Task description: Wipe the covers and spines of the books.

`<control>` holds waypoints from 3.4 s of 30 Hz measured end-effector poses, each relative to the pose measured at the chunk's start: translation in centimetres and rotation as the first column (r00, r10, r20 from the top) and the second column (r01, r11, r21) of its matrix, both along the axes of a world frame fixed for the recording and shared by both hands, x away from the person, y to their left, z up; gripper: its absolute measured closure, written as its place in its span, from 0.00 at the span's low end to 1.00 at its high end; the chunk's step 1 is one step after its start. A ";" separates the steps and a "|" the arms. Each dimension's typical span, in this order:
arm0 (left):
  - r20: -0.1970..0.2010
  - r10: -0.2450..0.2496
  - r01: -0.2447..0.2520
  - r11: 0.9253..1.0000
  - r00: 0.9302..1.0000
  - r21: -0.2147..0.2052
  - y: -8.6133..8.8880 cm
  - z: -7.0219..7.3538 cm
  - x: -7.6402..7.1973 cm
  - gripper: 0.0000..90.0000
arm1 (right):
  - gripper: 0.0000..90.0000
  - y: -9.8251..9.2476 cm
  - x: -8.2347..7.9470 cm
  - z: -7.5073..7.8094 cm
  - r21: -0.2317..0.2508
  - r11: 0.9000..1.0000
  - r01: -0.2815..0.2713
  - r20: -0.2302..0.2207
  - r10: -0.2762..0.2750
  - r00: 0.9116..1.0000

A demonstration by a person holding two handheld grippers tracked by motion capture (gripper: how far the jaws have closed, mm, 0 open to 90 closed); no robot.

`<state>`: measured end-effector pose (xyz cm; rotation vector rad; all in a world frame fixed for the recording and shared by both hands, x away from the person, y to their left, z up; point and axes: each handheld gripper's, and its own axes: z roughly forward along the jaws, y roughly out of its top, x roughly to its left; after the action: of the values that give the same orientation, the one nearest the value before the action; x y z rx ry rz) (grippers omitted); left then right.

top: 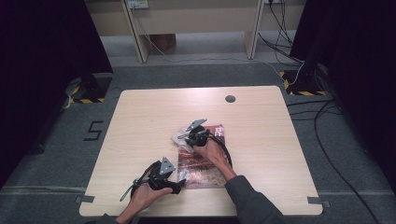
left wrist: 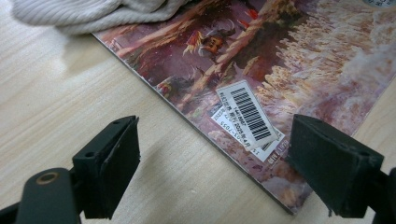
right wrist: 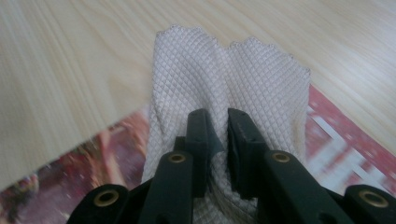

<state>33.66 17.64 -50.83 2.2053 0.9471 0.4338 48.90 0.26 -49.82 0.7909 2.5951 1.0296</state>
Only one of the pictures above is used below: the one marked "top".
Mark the dark curtain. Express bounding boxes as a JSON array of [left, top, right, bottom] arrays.
[[289, 0, 396, 188], [0, 0, 114, 189]]

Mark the left gripper black strap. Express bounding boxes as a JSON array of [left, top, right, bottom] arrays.
[[119, 161, 162, 203]]

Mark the white power strip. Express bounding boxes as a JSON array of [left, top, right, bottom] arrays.
[[126, 0, 150, 10]]

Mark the person's right hand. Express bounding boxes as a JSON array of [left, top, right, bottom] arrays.
[[192, 138, 238, 182]]

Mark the brown cardboard box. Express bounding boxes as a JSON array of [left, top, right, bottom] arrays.
[[148, 33, 177, 52]]

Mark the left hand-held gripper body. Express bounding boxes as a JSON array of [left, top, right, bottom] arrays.
[[147, 156, 177, 191]]

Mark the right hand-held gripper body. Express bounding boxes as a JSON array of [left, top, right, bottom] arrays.
[[185, 118, 217, 149]]

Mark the bundle of black cables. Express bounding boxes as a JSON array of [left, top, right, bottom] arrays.
[[257, 0, 305, 65]]

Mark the black stand base striped tape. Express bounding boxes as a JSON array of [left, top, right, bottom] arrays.
[[278, 61, 329, 97], [64, 72, 114, 105]]

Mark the grey tape strip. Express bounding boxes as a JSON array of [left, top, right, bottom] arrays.
[[75, 194, 95, 204], [306, 196, 332, 209]]

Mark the white cable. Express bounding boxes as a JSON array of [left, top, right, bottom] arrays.
[[133, 7, 305, 87]]

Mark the person's left hand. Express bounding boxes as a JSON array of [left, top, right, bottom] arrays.
[[124, 181, 174, 218]]

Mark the red glossy magazine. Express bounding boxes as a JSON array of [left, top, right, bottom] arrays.
[[177, 123, 229, 190]]

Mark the long black floor cable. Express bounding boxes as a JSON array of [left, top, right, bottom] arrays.
[[286, 98, 381, 224]]

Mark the beige wooden desk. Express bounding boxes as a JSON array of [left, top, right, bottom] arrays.
[[83, 0, 308, 65]]

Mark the white cloth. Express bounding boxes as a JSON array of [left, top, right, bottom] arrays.
[[170, 125, 196, 154]]

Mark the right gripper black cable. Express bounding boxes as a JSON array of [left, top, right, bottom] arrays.
[[206, 133, 233, 168]]

